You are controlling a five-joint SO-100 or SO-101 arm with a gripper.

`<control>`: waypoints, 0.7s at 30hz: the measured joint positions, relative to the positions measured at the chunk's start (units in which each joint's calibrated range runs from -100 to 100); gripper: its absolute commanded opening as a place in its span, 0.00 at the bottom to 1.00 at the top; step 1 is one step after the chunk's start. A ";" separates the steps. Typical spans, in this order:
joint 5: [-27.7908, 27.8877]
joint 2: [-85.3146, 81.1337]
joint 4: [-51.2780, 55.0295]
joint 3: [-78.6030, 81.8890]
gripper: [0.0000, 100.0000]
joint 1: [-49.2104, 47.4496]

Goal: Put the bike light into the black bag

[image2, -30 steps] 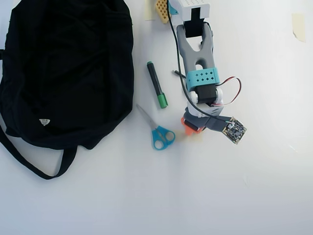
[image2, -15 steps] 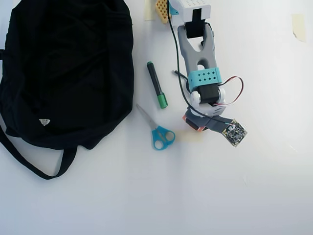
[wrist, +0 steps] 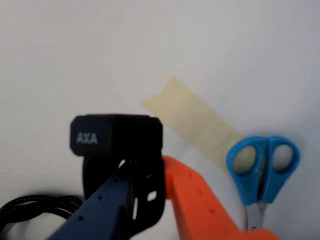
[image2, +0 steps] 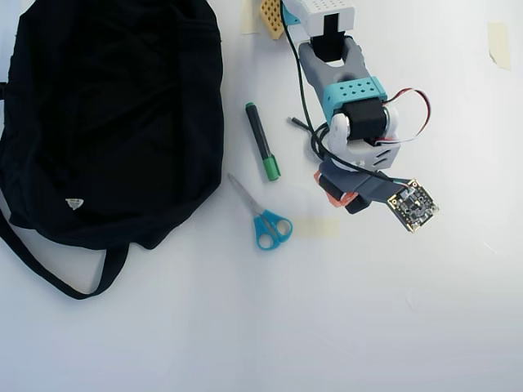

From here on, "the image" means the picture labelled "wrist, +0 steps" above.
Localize blue handled scissors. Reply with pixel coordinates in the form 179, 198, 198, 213
225, 135, 301, 231

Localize coiled black braided cable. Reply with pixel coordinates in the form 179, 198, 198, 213
0, 194, 85, 240

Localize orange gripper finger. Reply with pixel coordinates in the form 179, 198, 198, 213
161, 154, 282, 240

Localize black ring clip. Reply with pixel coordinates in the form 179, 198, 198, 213
69, 113, 166, 240

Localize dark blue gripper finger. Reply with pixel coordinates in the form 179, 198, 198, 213
46, 159, 136, 240

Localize short beige masking tape piece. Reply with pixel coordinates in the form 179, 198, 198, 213
140, 74, 245, 176

